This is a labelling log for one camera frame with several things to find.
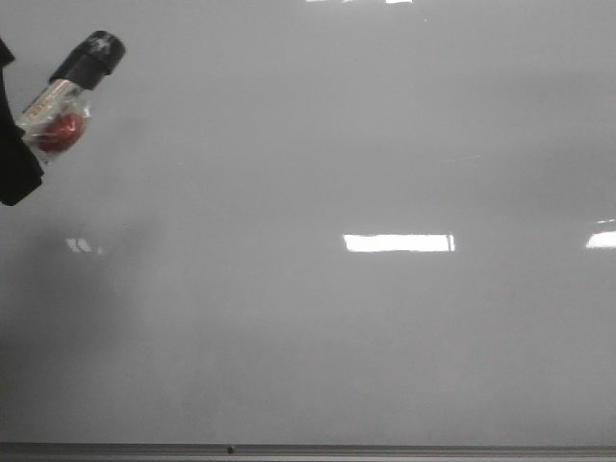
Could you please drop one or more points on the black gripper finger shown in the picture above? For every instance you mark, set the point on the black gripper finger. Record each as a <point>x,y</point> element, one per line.
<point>21,173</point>

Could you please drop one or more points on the black whiteboard marker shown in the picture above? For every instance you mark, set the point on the black whiteboard marker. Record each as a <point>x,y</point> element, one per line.
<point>83,69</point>

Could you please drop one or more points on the white whiteboard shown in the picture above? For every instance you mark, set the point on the white whiteboard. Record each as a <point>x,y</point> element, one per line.
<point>318,222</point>

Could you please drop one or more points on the red magnet in clear wrap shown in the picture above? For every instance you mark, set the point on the red magnet in clear wrap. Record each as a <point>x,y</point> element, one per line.
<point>57,130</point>

